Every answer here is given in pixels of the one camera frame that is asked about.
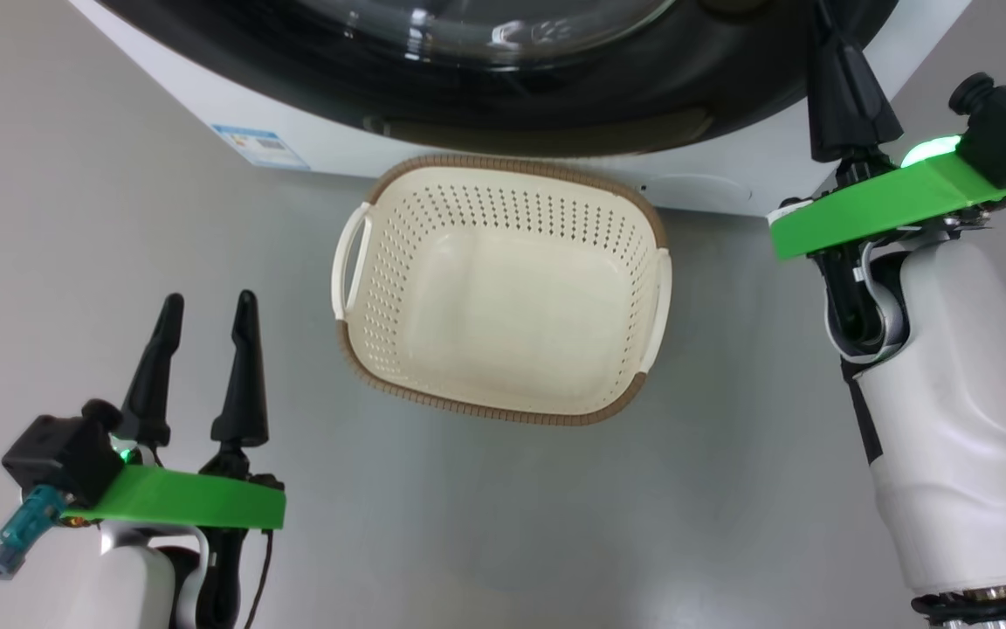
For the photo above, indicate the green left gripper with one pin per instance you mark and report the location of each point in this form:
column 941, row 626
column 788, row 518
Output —
column 180, row 502

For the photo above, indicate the black washing machine door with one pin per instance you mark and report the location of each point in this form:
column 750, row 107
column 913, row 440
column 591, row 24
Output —
column 555, row 105

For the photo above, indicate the blue energy label sticker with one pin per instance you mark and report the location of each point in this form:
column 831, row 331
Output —
column 260, row 147

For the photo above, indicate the white front-load washing machine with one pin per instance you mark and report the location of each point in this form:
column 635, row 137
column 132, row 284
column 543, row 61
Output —
column 730, row 166

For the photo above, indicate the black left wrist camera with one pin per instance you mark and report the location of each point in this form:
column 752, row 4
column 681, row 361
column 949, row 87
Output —
column 58, row 454

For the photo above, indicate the teal left camera connector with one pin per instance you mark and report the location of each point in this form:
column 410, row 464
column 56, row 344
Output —
column 27, row 524

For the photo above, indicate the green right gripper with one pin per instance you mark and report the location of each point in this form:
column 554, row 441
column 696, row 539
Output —
column 887, row 205

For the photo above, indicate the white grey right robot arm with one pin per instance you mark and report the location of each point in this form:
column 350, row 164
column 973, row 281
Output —
column 948, row 419

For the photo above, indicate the cream perforated laundry basket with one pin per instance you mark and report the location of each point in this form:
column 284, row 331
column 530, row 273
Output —
column 512, row 323

